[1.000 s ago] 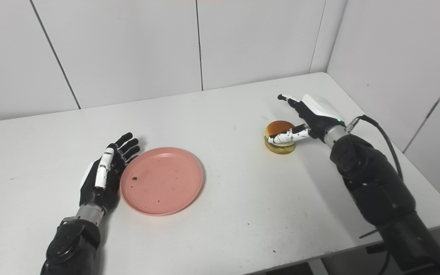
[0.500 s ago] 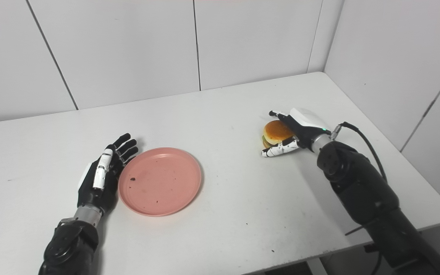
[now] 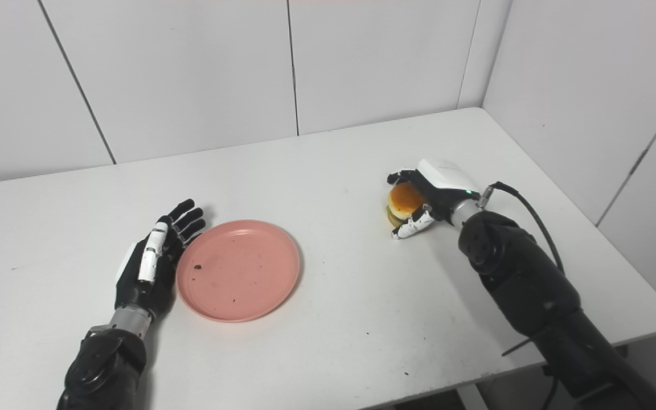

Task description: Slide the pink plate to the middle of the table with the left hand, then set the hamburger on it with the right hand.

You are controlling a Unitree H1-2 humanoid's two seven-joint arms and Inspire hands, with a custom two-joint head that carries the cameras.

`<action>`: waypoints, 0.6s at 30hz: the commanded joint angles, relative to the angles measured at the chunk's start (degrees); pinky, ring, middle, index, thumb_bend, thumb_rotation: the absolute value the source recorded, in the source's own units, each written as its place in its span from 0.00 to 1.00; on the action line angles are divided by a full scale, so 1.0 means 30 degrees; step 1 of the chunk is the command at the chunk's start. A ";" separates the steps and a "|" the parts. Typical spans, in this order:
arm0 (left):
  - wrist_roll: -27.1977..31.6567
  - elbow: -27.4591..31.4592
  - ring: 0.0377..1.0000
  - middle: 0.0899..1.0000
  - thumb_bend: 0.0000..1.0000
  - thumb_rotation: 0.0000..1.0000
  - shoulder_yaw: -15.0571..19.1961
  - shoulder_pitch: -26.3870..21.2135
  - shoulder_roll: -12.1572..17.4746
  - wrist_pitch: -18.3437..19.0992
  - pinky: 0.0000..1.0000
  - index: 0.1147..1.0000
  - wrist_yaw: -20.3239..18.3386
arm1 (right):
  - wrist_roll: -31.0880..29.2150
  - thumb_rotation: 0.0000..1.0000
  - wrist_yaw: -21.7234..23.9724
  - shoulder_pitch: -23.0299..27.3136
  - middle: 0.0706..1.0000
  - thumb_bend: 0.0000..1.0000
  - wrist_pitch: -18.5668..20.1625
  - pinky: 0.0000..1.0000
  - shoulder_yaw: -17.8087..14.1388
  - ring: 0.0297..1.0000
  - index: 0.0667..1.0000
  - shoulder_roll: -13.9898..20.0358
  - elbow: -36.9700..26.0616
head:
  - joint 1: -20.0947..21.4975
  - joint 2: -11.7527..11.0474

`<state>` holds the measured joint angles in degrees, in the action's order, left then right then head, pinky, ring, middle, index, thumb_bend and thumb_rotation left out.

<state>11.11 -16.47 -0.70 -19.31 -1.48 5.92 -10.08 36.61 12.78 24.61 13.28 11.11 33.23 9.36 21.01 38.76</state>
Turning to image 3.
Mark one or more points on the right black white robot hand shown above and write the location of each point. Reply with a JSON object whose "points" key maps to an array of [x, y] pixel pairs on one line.
{"points": [[439, 188]]}

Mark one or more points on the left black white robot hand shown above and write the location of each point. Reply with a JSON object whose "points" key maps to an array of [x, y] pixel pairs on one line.
{"points": [[154, 262]]}

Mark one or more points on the toy hamburger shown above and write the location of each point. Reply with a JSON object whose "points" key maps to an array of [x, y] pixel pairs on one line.
{"points": [[403, 205]]}

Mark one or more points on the pink round plate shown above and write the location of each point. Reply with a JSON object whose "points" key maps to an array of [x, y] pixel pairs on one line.
{"points": [[238, 270]]}

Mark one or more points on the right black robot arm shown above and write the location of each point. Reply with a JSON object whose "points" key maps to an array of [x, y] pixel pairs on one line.
{"points": [[550, 302]]}

